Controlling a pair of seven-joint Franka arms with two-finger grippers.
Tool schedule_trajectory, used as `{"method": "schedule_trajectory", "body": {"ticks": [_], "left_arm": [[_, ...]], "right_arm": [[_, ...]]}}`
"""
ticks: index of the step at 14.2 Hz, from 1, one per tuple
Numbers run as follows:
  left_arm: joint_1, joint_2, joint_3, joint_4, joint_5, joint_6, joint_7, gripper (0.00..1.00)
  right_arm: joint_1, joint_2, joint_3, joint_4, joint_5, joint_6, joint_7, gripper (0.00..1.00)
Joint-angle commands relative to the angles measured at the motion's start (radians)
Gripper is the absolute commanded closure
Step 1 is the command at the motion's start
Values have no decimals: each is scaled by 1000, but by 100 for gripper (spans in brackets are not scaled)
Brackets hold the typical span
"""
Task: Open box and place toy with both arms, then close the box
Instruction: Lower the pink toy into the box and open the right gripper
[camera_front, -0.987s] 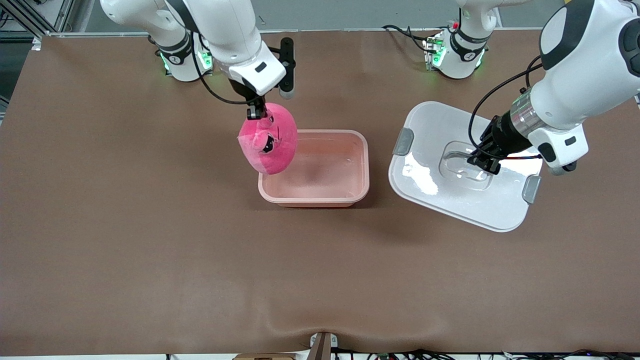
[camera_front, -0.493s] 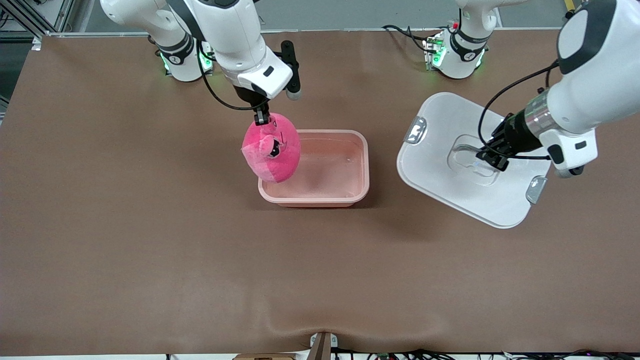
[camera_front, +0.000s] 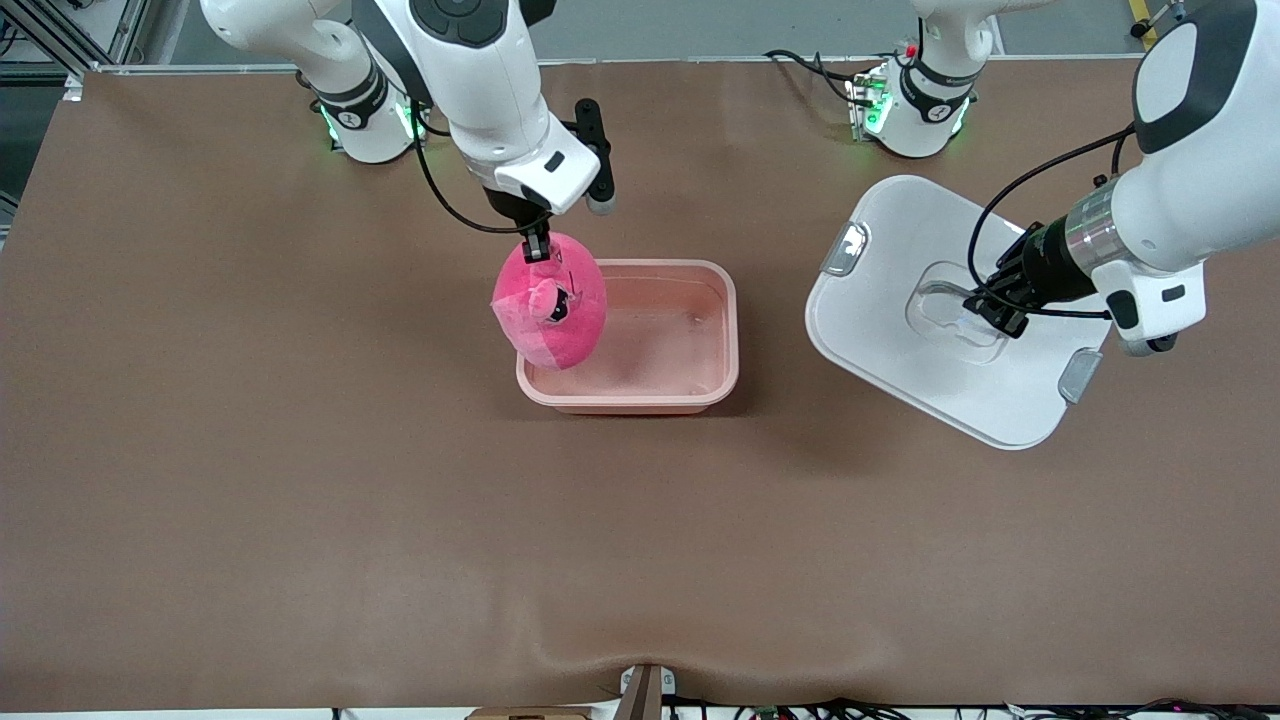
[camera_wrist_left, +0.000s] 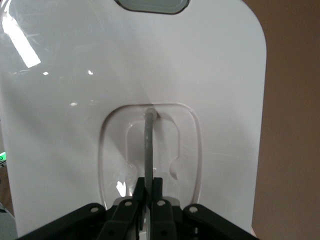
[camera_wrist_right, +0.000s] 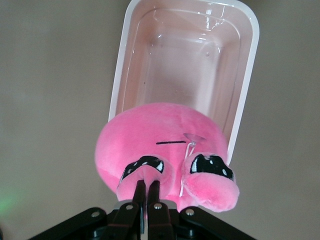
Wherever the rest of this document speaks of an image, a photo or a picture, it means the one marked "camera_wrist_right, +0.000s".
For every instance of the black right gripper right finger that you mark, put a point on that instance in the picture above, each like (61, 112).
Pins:
(158, 220)

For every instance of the pink plush toy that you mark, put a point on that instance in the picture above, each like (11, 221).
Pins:
(155, 130)

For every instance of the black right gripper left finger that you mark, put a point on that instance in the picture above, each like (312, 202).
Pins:
(130, 217)

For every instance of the pink plastic bin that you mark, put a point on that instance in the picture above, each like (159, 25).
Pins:
(190, 62)

